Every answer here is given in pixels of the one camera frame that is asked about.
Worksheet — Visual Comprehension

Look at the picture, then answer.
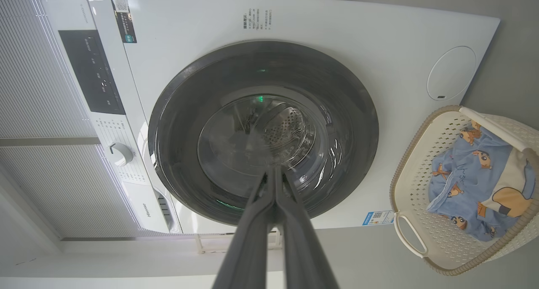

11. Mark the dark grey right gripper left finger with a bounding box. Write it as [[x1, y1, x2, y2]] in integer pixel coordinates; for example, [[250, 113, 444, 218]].
[[213, 168, 277, 289]]

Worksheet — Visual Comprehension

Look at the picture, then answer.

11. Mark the cream perforated laundry basket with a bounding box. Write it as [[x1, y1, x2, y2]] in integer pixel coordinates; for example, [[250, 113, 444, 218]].
[[390, 105, 539, 276]]

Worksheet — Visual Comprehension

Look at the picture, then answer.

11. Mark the blue cartoon print garment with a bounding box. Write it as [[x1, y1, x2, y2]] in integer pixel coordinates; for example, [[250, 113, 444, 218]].
[[427, 120, 512, 242]]

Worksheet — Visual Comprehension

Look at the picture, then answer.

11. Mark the black round glass washer door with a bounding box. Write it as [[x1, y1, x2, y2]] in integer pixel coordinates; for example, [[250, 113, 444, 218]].
[[148, 40, 379, 226]]

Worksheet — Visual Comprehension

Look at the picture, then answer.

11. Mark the blue energy label sticker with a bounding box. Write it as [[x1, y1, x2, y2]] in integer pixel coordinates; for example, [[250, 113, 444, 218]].
[[362, 210, 395, 226]]

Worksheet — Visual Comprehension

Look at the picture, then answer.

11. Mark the white control knob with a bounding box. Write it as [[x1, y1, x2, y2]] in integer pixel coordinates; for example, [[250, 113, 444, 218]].
[[105, 142, 134, 167]]

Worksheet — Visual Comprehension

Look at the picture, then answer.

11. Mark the black QR code sticker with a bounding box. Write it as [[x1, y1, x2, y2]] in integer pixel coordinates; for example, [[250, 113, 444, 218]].
[[112, 0, 137, 44]]

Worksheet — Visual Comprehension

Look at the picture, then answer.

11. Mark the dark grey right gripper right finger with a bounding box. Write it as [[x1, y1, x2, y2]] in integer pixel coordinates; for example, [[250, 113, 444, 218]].
[[276, 168, 340, 289]]

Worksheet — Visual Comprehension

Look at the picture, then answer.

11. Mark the blue garment with cream panel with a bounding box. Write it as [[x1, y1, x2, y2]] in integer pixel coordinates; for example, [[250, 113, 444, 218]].
[[476, 146, 536, 222]]

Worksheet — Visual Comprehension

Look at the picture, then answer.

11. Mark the white front-load washing machine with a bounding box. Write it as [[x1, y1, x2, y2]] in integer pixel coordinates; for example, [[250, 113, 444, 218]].
[[42, 0, 501, 235]]

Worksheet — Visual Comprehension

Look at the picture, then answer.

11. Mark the round white filter cover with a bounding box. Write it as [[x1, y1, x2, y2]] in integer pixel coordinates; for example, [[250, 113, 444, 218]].
[[427, 46, 477, 101]]

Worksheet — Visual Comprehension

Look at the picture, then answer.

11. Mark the perforated steel washer drum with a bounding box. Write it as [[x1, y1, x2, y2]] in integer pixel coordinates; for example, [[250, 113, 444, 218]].
[[253, 106, 316, 163]]

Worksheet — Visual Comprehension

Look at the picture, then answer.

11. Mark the black washer display panel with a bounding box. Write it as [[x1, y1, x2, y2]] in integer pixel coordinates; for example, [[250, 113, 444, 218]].
[[58, 29, 126, 115]]

